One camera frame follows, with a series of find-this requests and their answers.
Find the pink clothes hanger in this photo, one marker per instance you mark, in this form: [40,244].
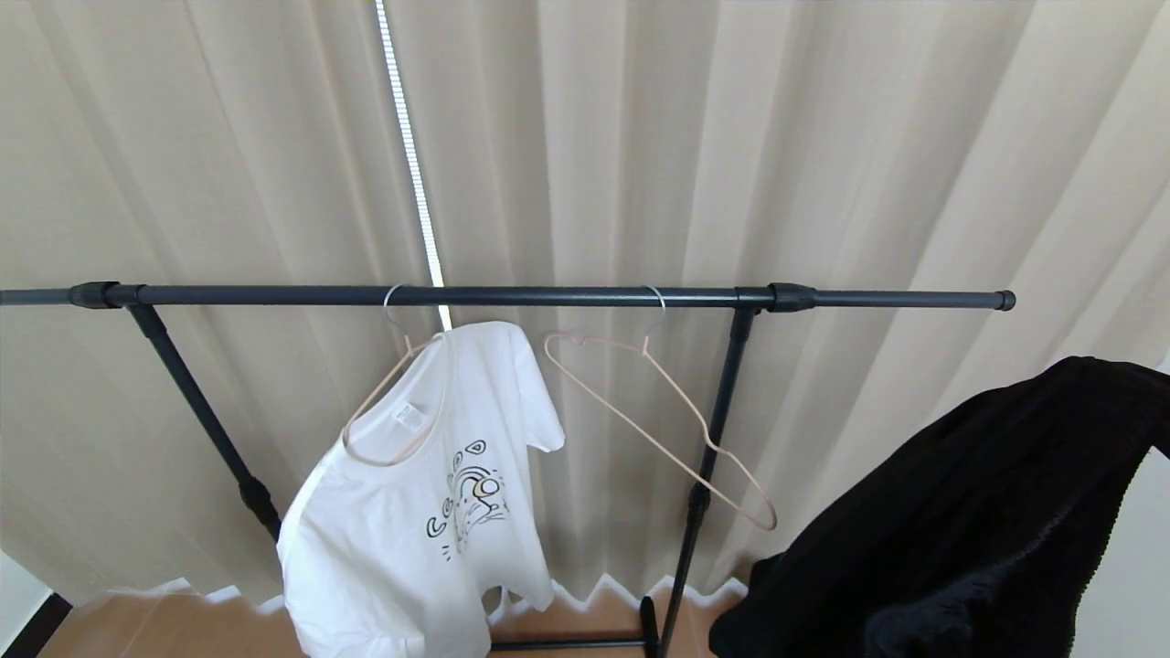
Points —
[640,428]
[375,395]

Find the white printed t-shirt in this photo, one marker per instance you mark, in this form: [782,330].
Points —
[393,548]

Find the black garment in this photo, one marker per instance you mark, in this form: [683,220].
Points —
[960,530]

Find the black clothes rack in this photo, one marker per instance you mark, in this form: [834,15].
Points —
[548,296]

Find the beige curtain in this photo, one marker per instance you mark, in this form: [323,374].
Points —
[823,137]

